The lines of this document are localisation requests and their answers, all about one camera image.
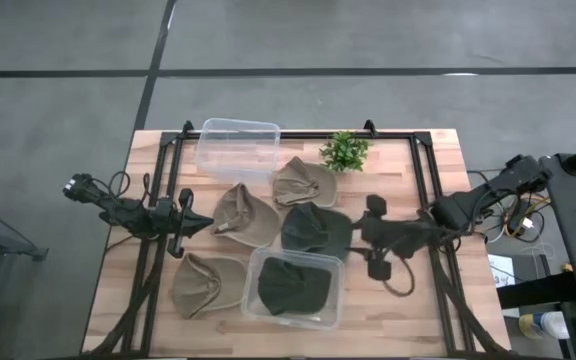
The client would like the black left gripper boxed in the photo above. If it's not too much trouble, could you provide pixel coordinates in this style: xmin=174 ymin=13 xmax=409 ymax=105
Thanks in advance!
xmin=150 ymin=188 xmax=215 ymax=259

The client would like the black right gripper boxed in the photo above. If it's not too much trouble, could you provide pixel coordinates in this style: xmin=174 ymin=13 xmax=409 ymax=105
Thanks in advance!
xmin=346 ymin=194 xmax=427 ymax=282

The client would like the black cap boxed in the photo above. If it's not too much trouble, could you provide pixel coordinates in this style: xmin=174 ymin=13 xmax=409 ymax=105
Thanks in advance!
xmin=257 ymin=256 xmax=333 ymax=317
xmin=281 ymin=201 xmax=354 ymax=261

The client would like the tan cap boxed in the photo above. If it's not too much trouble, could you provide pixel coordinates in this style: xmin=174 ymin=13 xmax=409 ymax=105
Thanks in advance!
xmin=210 ymin=182 xmax=283 ymax=249
xmin=170 ymin=252 xmax=248 ymax=320
xmin=272 ymin=155 xmax=339 ymax=210

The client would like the clear plastic container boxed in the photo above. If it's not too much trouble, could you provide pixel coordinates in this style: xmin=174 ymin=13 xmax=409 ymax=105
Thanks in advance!
xmin=240 ymin=246 xmax=345 ymax=332
xmin=195 ymin=117 xmax=282 ymax=187

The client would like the small green plant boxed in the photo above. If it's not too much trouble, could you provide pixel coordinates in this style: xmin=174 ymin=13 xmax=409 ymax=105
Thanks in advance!
xmin=319 ymin=130 xmax=372 ymax=174

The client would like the white paper sheet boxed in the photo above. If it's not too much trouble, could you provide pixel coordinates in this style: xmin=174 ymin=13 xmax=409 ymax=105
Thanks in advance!
xmin=487 ymin=253 xmax=522 ymax=289

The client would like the black power adapter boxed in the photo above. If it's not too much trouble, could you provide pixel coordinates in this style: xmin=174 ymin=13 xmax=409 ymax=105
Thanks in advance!
xmin=510 ymin=199 xmax=533 ymax=227

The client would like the white and yellow bottle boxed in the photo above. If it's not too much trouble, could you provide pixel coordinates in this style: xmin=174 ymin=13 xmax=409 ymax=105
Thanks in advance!
xmin=518 ymin=310 xmax=570 ymax=341

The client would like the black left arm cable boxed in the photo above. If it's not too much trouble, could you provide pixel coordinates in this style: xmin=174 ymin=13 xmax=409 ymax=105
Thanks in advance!
xmin=92 ymin=170 xmax=152 ymax=201

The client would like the braided right arm cable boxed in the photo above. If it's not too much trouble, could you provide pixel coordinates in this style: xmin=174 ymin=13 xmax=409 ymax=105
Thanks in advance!
xmin=386 ymin=257 xmax=416 ymax=297

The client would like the black aluminium table frame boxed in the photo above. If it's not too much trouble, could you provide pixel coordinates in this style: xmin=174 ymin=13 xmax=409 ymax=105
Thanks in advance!
xmin=85 ymin=118 xmax=508 ymax=359

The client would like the white cable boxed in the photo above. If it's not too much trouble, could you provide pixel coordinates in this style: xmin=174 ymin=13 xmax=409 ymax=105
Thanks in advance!
xmin=482 ymin=219 xmax=509 ymax=245

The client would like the yellow cable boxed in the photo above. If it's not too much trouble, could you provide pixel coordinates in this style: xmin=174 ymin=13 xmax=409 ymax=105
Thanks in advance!
xmin=503 ymin=196 xmax=552 ymax=237

